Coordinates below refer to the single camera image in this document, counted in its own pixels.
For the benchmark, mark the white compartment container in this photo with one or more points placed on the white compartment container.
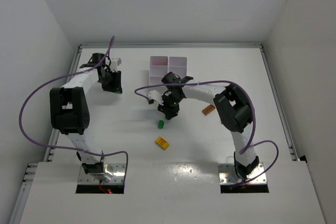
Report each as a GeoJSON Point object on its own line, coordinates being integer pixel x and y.
{"type": "Point", "coordinates": [177, 65]}

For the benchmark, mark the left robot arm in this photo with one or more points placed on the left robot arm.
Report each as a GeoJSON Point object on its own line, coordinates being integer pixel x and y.
{"type": "Point", "coordinates": [70, 115]}

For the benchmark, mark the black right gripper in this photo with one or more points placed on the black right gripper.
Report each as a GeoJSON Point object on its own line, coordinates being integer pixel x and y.
{"type": "Point", "coordinates": [168, 109]}

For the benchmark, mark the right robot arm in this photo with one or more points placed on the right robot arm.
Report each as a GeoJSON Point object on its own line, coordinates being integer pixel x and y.
{"type": "Point", "coordinates": [233, 106]}

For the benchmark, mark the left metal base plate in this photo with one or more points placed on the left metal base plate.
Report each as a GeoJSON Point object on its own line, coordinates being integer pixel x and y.
{"type": "Point", "coordinates": [113, 174]}

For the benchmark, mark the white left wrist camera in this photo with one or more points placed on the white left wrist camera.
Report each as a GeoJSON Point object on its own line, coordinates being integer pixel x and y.
{"type": "Point", "coordinates": [114, 64]}

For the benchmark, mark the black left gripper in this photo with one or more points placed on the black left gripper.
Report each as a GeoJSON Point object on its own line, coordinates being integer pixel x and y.
{"type": "Point", "coordinates": [112, 85]}

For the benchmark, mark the orange-brown long lego brick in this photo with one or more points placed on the orange-brown long lego brick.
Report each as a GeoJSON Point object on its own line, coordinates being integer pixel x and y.
{"type": "Point", "coordinates": [209, 109]}

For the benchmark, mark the lime green lego brick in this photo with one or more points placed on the lime green lego brick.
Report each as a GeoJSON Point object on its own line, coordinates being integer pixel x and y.
{"type": "Point", "coordinates": [160, 124]}

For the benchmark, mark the yellow lego brick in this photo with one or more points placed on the yellow lego brick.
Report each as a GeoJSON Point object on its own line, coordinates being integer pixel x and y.
{"type": "Point", "coordinates": [162, 143]}

